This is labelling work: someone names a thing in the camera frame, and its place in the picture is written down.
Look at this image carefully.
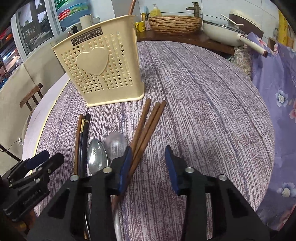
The pointed steel spoon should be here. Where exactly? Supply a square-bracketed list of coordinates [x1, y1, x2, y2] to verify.
[84, 138, 110, 241]

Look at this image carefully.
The brown wooden chopstick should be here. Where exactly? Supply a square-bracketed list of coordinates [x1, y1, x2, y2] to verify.
[128, 0, 137, 15]

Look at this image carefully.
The thin brown chopstick left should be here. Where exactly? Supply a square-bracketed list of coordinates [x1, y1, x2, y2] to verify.
[74, 114, 84, 175]

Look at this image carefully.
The black chopstick gold band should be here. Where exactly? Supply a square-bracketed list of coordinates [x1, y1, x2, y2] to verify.
[78, 113, 91, 178]

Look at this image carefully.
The wooden chair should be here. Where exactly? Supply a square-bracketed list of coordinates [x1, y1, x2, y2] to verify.
[20, 83, 44, 111]

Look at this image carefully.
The round steel spoon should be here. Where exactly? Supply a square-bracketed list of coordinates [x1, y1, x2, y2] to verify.
[104, 132, 127, 240]

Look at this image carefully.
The purple striped tablecloth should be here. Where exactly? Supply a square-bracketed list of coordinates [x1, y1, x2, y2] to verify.
[33, 40, 276, 241]

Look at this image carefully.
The brown chopstick on table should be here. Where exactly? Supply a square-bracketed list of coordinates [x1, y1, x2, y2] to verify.
[111, 100, 167, 216]
[130, 98, 151, 156]
[131, 102, 161, 170]

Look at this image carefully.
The cream plastic utensil holder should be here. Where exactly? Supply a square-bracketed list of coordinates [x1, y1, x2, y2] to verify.
[52, 15, 144, 107]

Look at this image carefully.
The sliding window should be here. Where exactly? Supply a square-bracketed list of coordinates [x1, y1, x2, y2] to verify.
[1, 1, 65, 89]

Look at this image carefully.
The blue water jug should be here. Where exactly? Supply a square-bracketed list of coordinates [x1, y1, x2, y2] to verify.
[54, 0, 91, 28]

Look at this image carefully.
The dark wooden counter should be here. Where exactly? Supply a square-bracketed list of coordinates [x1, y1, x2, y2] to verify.
[137, 30, 234, 55]

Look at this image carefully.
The cream pot with glass lid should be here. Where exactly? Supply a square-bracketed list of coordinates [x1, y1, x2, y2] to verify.
[203, 14, 268, 58]

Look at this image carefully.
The yellow mug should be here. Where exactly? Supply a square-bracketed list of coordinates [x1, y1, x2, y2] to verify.
[135, 21, 146, 33]

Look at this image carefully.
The woven pattern basin sink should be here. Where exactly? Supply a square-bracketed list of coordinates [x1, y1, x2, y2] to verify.
[149, 16, 202, 35]

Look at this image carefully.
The bronze faucet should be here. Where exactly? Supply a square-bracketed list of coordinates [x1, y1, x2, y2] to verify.
[186, 2, 201, 17]

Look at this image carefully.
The yellow soap bottle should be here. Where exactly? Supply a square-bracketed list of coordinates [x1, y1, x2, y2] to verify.
[149, 4, 162, 17]

